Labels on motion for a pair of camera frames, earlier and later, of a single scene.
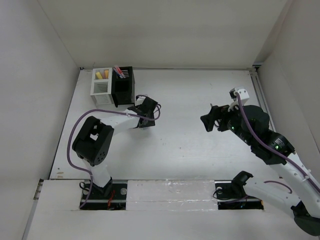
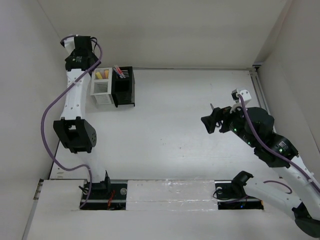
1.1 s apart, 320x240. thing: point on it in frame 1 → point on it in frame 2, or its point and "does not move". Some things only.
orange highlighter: [106, 74] does not move
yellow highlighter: [98, 75] does not move
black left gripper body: [149, 123] → [96, 60]
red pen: [115, 67] does not move
